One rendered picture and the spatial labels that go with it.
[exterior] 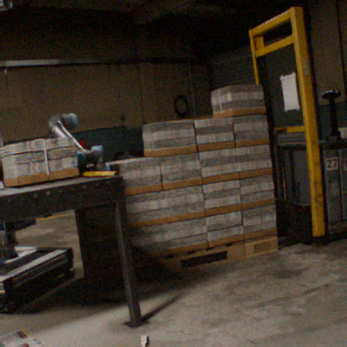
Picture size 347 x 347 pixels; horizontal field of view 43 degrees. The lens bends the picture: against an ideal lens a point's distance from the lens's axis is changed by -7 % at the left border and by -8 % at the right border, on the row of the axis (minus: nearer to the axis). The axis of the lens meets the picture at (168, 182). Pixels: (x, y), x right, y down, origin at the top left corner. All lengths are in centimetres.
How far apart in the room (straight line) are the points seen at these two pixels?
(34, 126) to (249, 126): 706
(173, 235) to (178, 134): 70
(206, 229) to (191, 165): 46
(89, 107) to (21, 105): 165
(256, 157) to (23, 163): 176
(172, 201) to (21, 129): 694
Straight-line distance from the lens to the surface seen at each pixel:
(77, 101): 1044
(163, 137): 323
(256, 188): 350
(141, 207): 319
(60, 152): 259
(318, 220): 360
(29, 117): 996
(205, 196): 333
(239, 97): 346
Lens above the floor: 96
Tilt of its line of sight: 6 degrees down
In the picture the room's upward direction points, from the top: 7 degrees counter-clockwise
